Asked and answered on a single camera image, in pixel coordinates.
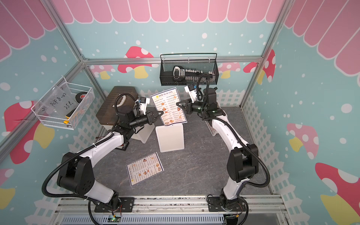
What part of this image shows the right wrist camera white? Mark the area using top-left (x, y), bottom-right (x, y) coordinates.
top-left (184, 84), bottom-right (199, 103)

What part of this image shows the white menu stand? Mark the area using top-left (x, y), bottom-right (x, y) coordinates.
top-left (131, 124), bottom-right (155, 143)
top-left (155, 124), bottom-right (185, 153)

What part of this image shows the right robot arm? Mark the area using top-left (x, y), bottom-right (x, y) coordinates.
top-left (177, 73), bottom-right (271, 211)

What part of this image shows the dim sum menu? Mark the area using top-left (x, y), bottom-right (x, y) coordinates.
top-left (151, 88), bottom-right (187, 126)
top-left (126, 152), bottom-right (164, 186)

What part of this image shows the brown lid storage box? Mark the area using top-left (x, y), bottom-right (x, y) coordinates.
top-left (96, 86), bottom-right (139, 130)

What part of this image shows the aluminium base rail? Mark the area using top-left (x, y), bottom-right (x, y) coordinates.
top-left (50, 195), bottom-right (292, 225)

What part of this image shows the socket tool set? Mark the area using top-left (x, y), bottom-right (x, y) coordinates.
top-left (170, 66), bottom-right (214, 84)

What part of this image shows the clear plastic labelled bag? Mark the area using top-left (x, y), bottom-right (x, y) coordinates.
top-left (35, 83), bottom-right (79, 119)

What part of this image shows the yellow black utility knife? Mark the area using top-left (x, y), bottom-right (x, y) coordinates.
top-left (63, 109), bottom-right (77, 126)

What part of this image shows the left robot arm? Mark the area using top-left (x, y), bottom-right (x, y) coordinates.
top-left (41, 93), bottom-right (163, 211)

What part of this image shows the black tape roll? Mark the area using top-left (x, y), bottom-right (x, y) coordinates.
top-left (75, 91), bottom-right (88, 104)

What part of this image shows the black mesh wall basket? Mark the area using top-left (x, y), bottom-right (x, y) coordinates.
top-left (159, 53), bottom-right (219, 86)

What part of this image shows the small circuit board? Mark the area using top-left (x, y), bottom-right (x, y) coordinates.
top-left (107, 215), bottom-right (122, 223)

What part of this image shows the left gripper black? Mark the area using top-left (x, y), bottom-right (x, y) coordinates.
top-left (129, 110), bottom-right (164, 128)

